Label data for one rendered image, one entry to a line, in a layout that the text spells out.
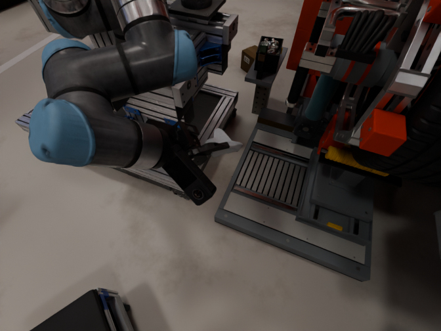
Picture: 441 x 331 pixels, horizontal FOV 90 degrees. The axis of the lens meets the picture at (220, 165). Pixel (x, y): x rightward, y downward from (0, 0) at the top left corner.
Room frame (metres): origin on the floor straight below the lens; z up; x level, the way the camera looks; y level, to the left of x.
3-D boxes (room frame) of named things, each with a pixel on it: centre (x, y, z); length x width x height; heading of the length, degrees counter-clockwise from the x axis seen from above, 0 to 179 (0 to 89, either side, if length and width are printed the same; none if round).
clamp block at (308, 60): (0.60, -0.28, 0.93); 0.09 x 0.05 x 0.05; 67
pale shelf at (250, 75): (1.36, -0.31, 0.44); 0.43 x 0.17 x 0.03; 157
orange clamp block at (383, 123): (0.39, -0.42, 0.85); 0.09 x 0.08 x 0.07; 157
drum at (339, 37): (0.71, -0.47, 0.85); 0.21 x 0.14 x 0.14; 67
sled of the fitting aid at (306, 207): (0.58, -0.68, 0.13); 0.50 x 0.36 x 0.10; 157
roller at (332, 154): (0.53, -0.58, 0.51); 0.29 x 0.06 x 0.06; 67
